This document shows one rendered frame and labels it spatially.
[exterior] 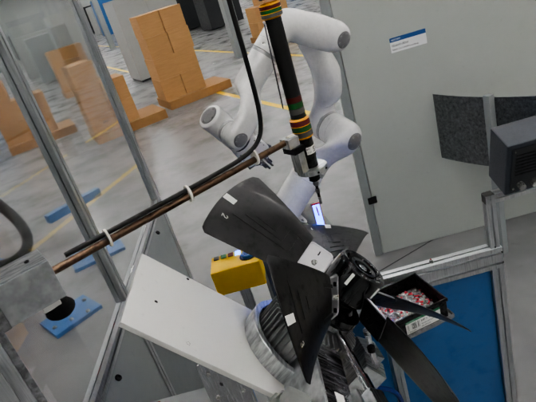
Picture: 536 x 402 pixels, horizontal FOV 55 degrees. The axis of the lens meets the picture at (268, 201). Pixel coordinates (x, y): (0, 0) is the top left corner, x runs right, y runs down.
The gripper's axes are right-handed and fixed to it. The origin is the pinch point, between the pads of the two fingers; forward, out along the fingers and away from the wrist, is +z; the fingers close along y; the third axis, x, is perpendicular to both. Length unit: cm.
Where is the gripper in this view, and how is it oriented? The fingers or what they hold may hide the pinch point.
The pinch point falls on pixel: (266, 163)
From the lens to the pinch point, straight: 182.8
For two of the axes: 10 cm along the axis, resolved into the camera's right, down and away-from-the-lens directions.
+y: -6.7, 7.3, 1.2
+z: 5.7, 4.1, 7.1
